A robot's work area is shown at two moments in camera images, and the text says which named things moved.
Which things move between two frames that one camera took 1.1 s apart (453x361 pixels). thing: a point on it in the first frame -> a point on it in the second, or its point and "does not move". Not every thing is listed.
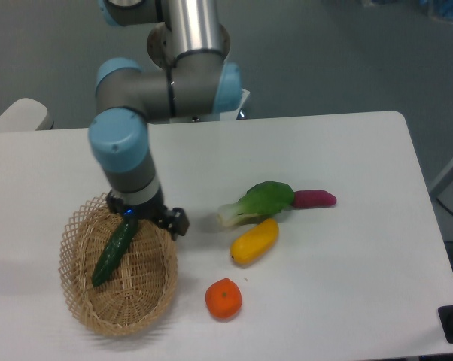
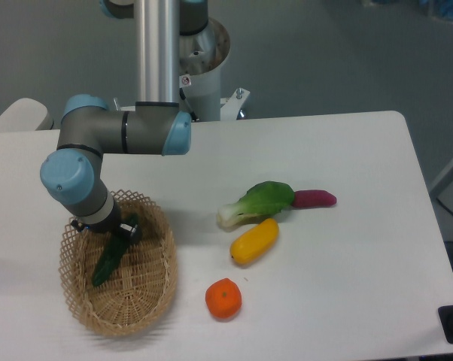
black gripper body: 155,209 -> 108,226
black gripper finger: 174,220 -> 130,231
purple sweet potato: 306,198 does not move
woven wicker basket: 138,286 does not move
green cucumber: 115,250 does not move
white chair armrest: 25,114 does not move
